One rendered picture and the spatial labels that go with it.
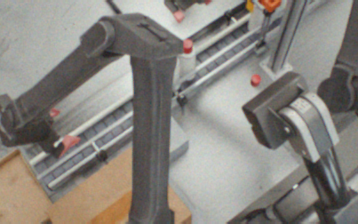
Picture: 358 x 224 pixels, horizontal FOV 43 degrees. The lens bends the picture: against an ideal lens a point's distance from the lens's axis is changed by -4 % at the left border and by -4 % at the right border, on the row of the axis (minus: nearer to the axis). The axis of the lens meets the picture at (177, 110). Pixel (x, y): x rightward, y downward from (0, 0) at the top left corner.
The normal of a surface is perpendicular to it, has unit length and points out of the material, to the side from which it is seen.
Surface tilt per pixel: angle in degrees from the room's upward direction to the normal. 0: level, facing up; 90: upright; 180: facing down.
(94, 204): 0
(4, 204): 0
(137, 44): 50
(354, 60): 41
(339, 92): 54
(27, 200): 0
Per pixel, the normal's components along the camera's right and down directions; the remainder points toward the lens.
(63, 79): -0.61, 0.26
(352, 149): -0.03, -0.37
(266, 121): 0.40, 0.25
